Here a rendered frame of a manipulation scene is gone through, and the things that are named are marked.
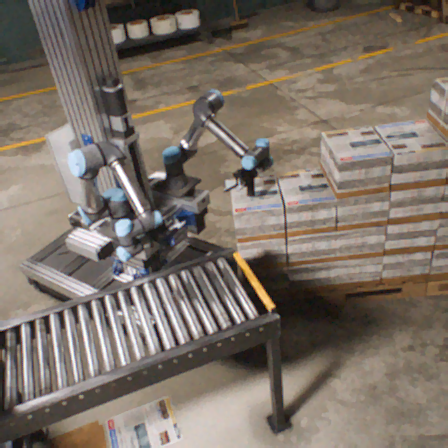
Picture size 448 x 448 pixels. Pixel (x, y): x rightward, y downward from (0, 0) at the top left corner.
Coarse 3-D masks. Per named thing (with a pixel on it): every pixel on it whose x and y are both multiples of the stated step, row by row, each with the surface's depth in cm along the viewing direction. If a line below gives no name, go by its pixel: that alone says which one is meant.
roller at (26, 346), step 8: (24, 328) 227; (24, 336) 223; (24, 344) 219; (32, 344) 222; (24, 352) 215; (32, 352) 217; (24, 360) 212; (32, 360) 213; (24, 368) 208; (32, 368) 209; (24, 376) 205; (32, 376) 206; (24, 384) 202; (32, 384) 202; (24, 392) 199; (32, 392) 199; (24, 400) 196
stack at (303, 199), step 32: (256, 192) 289; (288, 192) 285; (320, 192) 281; (416, 192) 273; (256, 224) 280; (288, 224) 282; (320, 224) 283; (416, 224) 286; (256, 256) 295; (288, 256) 298; (320, 256) 298; (384, 256) 300; (416, 256) 300; (352, 288) 314; (384, 288) 315; (416, 288) 316
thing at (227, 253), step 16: (208, 256) 252; (224, 256) 251; (160, 272) 246; (176, 272) 245; (192, 272) 249; (112, 288) 241; (128, 288) 240; (64, 304) 236; (16, 320) 231; (32, 320) 231; (48, 320) 234; (32, 336) 236
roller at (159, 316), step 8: (144, 288) 240; (152, 288) 238; (152, 296) 233; (152, 304) 229; (160, 304) 231; (152, 312) 227; (160, 312) 224; (160, 320) 220; (160, 328) 217; (168, 328) 217; (168, 336) 212; (168, 344) 209
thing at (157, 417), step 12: (168, 396) 281; (144, 408) 277; (156, 408) 276; (168, 408) 275; (108, 420) 274; (120, 420) 273; (132, 420) 272; (144, 420) 271; (156, 420) 270; (168, 420) 269; (108, 432) 268; (120, 432) 267; (132, 432) 267; (144, 432) 266; (156, 432) 265; (168, 432) 264; (180, 432) 263; (120, 444) 262; (132, 444) 261; (144, 444) 260; (156, 444) 259; (168, 444) 259
